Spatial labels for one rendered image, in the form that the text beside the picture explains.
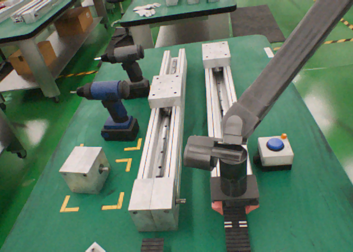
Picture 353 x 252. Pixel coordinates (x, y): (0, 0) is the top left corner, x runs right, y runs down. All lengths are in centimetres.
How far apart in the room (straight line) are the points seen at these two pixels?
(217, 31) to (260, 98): 184
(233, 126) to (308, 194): 33
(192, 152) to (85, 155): 38
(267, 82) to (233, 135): 12
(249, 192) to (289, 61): 28
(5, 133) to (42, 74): 82
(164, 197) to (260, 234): 24
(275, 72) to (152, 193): 38
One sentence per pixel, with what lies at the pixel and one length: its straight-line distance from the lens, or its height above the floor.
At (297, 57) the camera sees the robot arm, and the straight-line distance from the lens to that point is 56.
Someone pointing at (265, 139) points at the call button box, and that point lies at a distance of 81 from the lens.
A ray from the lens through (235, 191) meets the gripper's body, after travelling 59.
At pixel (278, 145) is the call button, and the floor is 85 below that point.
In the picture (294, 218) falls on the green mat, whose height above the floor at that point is 78.
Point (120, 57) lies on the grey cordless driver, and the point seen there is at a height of 97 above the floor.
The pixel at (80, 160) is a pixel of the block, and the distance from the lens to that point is 82.
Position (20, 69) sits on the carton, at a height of 29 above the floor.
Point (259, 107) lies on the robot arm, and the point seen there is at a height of 107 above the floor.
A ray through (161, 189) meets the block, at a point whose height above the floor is 87.
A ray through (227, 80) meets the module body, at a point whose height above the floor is 86.
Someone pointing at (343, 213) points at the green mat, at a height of 78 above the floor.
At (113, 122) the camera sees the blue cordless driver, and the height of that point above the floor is 85.
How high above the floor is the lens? 138
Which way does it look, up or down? 38 degrees down
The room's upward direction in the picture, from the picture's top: 11 degrees counter-clockwise
